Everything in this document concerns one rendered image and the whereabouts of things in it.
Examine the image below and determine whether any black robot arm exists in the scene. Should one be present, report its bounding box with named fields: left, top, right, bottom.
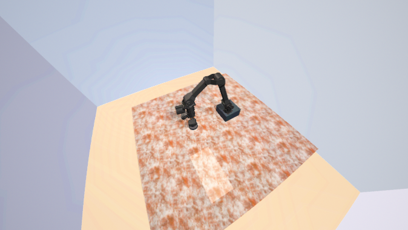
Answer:
left=175, top=73, right=234, bottom=120

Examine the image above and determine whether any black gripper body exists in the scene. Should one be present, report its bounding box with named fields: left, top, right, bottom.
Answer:
left=187, top=111, right=197, bottom=126

